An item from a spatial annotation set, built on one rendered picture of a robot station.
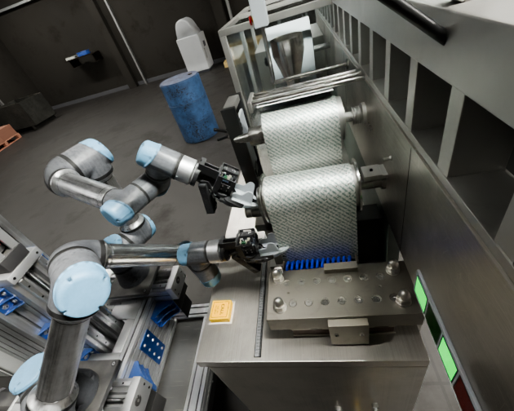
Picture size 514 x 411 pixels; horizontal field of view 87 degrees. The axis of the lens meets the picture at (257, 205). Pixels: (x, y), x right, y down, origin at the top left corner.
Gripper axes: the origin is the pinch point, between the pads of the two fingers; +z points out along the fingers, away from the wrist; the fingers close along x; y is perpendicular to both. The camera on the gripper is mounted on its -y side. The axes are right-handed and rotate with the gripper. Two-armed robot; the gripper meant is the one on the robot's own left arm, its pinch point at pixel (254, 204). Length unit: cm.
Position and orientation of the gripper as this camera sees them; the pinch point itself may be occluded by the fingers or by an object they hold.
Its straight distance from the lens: 83.0
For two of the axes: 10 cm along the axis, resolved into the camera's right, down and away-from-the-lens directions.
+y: 4.2, -6.6, -6.2
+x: 0.8, -6.5, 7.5
